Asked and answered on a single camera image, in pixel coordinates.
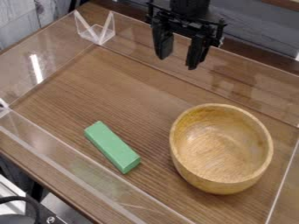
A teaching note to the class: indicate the clear acrylic corner bracket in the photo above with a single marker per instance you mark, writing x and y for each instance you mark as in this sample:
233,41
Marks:
99,34

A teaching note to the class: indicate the brown wooden bowl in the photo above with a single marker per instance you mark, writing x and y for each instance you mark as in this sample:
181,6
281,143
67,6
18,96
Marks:
222,148

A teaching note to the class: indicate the clear acrylic tray wall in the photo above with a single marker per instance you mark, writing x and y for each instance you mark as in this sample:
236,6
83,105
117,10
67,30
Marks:
62,83

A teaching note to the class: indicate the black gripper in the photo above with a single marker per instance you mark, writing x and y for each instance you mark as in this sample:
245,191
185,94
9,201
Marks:
189,18

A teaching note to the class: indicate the black metal bracket with screw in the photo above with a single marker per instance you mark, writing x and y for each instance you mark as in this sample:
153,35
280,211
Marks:
49,217

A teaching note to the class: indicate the green rectangular block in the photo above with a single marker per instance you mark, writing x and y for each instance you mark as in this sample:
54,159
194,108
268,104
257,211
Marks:
114,148

